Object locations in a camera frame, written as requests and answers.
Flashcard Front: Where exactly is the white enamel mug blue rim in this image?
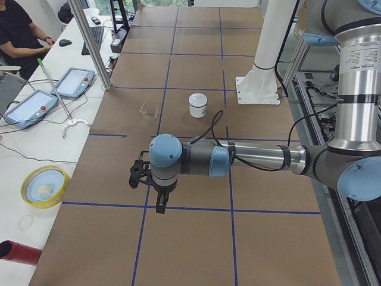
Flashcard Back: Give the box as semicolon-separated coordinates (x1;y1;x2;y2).
189;104;207;118

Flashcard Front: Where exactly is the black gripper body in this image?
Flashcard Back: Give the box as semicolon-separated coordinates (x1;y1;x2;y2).
152;175;178;194

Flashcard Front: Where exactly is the yellow bowl with blue plate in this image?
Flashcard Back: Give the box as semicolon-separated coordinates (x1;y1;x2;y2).
20;165;71;209

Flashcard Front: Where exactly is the aluminium frame post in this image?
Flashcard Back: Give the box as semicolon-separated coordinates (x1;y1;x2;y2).
67;0;112;91

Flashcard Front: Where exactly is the red cylinder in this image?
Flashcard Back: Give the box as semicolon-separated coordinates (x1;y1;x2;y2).
1;240;42;266

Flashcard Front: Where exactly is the metal rod green tip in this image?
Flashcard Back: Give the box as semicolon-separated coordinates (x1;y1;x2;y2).
37;58;74;124

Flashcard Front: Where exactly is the black computer keyboard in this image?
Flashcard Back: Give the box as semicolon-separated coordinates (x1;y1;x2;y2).
81;26;105;56

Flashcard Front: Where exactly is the far blue teach pendant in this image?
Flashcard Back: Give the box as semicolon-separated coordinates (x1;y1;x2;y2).
54;67;95;99

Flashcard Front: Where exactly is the blue teach pendant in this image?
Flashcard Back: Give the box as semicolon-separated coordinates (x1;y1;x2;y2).
54;67;95;99
4;89;58;128

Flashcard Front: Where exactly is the black computer mouse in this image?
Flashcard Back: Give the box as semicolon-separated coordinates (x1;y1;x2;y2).
58;39;72;47

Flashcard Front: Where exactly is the near blue teach pendant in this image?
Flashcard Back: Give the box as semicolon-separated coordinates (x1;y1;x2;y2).
4;89;58;128

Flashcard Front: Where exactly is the white curved hook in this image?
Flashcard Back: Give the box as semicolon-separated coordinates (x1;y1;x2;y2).
62;119;90;139

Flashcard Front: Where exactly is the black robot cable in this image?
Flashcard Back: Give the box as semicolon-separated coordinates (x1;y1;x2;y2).
190;109;339;172

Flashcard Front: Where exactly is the clear ring on desk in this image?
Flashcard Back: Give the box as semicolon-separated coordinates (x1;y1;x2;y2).
18;214;35;231

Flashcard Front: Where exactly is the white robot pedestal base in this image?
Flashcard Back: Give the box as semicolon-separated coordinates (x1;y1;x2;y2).
236;0;299;105

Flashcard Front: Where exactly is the clear plastic funnel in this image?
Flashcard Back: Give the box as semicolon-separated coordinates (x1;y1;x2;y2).
140;101;158;120

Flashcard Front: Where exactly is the white round mug lid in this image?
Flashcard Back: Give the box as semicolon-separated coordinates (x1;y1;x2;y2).
188;93;208;108

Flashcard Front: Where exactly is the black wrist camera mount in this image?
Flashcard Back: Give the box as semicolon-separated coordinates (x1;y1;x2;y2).
129;150;154;189

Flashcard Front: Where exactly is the seated person in black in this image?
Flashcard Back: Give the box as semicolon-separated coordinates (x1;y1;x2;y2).
1;0;56;80

